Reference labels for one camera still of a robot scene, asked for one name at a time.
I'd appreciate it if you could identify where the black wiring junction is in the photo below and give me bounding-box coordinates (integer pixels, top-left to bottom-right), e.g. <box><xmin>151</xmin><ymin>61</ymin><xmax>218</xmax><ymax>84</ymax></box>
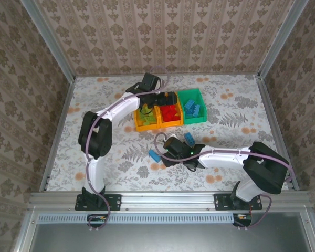
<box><xmin>233</xmin><ymin>213</ymin><xmax>253</xmax><ymax>227</ymax></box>
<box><xmin>87</xmin><ymin>214</ymin><xmax>108</xmax><ymax>228</ymax></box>

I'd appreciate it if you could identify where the aluminum table side rail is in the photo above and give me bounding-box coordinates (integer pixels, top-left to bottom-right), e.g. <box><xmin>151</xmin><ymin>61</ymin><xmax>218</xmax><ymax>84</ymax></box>
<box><xmin>39</xmin><ymin>77</ymin><xmax>77</xmax><ymax>192</ymax></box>
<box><xmin>256</xmin><ymin>75</ymin><xmax>300</xmax><ymax>191</ymax></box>

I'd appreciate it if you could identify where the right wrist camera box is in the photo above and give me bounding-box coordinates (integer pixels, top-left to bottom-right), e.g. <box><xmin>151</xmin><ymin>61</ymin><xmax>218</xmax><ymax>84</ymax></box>
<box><xmin>164</xmin><ymin>137</ymin><xmax>186</xmax><ymax>156</ymax></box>

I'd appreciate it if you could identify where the orange plastic bin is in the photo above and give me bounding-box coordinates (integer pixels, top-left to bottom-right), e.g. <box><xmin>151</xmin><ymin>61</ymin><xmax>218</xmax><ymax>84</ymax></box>
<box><xmin>133</xmin><ymin>101</ymin><xmax>161</xmax><ymax>133</ymax></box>
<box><xmin>157</xmin><ymin>91</ymin><xmax>184</xmax><ymax>129</ymax></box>

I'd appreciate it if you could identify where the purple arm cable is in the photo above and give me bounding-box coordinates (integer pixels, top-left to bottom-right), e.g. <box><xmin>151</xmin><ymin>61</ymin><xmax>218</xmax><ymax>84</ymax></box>
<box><xmin>154</xmin><ymin>132</ymin><xmax>296</xmax><ymax>232</ymax></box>
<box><xmin>86</xmin><ymin>66</ymin><xmax>170</xmax><ymax>232</ymax></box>

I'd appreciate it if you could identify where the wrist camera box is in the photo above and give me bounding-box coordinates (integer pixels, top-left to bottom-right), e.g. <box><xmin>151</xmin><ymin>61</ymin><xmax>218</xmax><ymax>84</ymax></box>
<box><xmin>141</xmin><ymin>72</ymin><xmax>163</xmax><ymax>90</ymax></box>
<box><xmin>164</xmin><ymin>137</ymin><xmax>186</xmax><ymax>156</ymax></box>

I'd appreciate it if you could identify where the green plastic bin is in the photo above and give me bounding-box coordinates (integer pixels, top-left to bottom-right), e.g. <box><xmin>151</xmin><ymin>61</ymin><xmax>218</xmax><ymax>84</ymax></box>
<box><xmin>177</xmin><ymin>88</ymin><xmax>207</xmax><ymax>125</ymax></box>

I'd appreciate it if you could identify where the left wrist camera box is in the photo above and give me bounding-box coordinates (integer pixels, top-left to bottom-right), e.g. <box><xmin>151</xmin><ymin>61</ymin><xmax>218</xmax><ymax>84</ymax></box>
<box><xmin>141</xmin><ymin>72</ymin><xmax>163</xmax><ymax>90</ymax></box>

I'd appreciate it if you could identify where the grey slotted cable duct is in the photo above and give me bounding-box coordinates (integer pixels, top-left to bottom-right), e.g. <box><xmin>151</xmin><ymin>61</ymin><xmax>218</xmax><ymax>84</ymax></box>
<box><xmin>37</xmin><ymin>213</ymin><xmax>249</xmax><ymax>224</ymax></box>

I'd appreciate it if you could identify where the aluminum base rail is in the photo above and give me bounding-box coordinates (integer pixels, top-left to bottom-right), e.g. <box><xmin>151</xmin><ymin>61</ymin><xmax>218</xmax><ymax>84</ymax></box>
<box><xmin>28</xmin><ymin>191</ymin><xmax>314</xmax><ymax>211</ymax></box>

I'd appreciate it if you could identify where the grey metal panel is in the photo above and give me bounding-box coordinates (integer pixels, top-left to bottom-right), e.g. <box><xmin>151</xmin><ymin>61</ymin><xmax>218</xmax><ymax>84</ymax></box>
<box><xmin>13</xmin><ymin>209</ymin><xmax>315</xmax><ymax>252</ymax></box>

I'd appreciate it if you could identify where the thin black camera cable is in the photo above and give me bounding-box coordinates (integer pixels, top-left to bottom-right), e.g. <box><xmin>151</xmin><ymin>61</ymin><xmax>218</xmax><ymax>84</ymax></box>
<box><xmin>185</xmin><ymin>160</ymin><xmax>201</xmax><ymax>172</ymax></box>

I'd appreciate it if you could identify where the floral tablecloth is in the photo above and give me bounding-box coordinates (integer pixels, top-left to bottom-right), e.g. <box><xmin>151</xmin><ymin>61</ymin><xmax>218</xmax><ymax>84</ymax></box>
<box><xmin>46</xmin><ymin>75</ymin><xmax>291</xmax><ymax>192</ymax></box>

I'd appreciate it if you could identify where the aluminum frame post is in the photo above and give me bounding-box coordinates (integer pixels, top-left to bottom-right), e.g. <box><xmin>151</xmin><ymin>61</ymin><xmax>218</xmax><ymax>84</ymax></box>
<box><xmin>257</xmin><ymin>0</ymin><xmax>309</xmax><ymax>79</ymax></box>
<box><xmin>20</xmin><ymin>0</ymin><xmax>76</xmax><ymax>82</ymax></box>

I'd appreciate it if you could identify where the pile of green bricks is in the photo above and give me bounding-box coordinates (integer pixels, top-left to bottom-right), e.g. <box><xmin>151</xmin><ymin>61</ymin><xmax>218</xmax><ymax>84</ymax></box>
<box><xmin>139</xmin><ymin>103</ymin><xmax>156</xmax><ymax>116</ymax></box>

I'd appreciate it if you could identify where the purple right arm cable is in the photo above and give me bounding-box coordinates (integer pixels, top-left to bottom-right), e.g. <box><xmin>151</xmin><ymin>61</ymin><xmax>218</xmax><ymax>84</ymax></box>
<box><xmin>154</xmin><ymin>132</ymin><xmax>296</xmax><ymax>232</ymax></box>

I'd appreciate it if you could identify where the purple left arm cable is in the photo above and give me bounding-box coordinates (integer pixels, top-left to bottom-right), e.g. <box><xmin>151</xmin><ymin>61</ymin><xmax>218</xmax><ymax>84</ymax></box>
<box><xmin>86</xmin><ymin>66</ymin><xmax>170</xmax><ymax>232</ymax></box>

